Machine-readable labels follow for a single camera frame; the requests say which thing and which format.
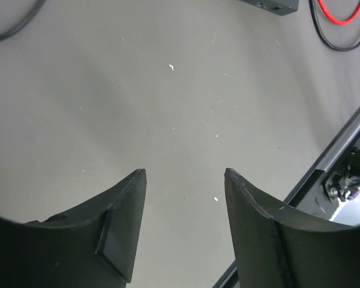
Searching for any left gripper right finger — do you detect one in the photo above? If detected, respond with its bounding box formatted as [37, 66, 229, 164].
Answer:
[224, 168, 360, 287]

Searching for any black ethernet cable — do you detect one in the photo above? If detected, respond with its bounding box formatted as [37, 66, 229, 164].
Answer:
[308, 0, 360, 52]

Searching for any black power adapter cable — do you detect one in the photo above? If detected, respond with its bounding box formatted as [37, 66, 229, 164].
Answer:
[0, 0, 46, 45]

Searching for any red ethernet cable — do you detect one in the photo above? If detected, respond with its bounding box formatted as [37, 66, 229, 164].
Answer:
[317, 0, 360, 25]

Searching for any black network switch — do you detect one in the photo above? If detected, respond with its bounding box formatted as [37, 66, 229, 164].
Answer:
[241, 0, 299, 16]

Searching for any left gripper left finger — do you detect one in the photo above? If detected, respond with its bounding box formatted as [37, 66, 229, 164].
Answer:
[0, 169, 146, 287]

